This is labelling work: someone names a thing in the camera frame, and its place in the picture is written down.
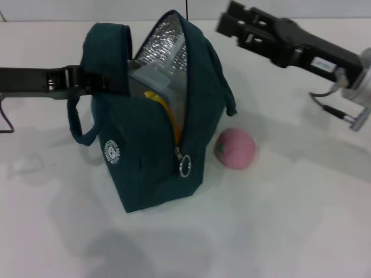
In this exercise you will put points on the clear blue-rimmed food container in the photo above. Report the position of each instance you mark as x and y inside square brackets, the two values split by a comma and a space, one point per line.
[147, 79]

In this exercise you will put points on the dark teal lunch bag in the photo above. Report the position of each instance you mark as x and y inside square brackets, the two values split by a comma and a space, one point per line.
[139, 130]

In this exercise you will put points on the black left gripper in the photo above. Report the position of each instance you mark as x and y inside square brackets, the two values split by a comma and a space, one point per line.
[32, 81]

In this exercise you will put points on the yellow banana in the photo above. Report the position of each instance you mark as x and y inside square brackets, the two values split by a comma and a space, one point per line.
[169, 116]

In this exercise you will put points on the pink toy peach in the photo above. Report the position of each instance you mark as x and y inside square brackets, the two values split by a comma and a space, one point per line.
[236, 149]

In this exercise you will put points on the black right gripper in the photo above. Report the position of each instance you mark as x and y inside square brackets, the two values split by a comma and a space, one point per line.
[313, 49]

